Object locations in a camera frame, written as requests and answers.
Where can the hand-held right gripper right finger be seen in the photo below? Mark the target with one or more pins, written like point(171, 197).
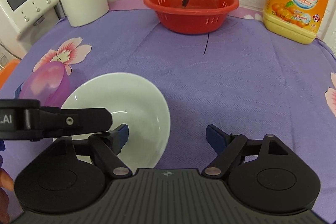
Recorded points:
point(215, 138)

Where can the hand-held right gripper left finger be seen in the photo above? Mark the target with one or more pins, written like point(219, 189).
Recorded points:
point(123, 136)

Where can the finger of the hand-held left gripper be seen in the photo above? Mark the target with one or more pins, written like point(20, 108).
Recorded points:
point(78, 120)

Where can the white patterned ceramic bowl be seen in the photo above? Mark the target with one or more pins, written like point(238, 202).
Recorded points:
point(126, 98)

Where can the person's left hand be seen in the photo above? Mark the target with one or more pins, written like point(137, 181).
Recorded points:
point(4, 182)

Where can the purple plastic cup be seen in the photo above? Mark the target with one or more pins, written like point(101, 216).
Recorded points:
point(44, 82)

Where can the orange plastic stool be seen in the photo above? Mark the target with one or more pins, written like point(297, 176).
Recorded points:
point(8, 70)

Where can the purple floral tablecloth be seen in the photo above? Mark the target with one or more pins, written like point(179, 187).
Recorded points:
point(223, 82)

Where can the white appliance with screen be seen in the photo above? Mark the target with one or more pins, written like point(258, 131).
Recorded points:
point(31, 18)

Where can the red plastic colander basket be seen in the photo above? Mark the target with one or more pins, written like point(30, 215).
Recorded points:
point(189, 22)

